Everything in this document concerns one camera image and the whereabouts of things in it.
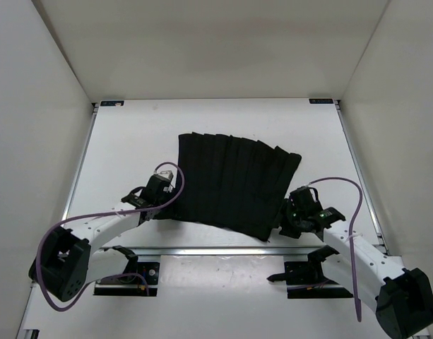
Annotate black pleated skirt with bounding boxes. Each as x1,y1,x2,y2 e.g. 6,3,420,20
158,133,302,242

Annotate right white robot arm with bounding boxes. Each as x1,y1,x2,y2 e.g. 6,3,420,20
269,186,433,338

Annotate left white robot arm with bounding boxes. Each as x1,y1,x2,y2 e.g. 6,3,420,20
28,170,174,304

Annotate left blue corner sticker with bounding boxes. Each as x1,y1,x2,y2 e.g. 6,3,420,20
100,100,124,107

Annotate blue corner sticker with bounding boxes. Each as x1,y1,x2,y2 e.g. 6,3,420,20
309,98,333,105
100,100,124,107

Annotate right blue corner sticker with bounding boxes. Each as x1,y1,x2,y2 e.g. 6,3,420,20
309,98,333,105

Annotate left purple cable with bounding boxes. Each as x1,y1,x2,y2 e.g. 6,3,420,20
35,161,187,312

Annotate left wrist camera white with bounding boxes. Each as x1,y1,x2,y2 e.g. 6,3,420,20
153,170,174,182

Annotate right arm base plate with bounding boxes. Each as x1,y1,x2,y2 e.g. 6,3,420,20
267,261,352,299

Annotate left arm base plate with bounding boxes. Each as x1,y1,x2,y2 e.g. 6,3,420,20
93,256,160,297

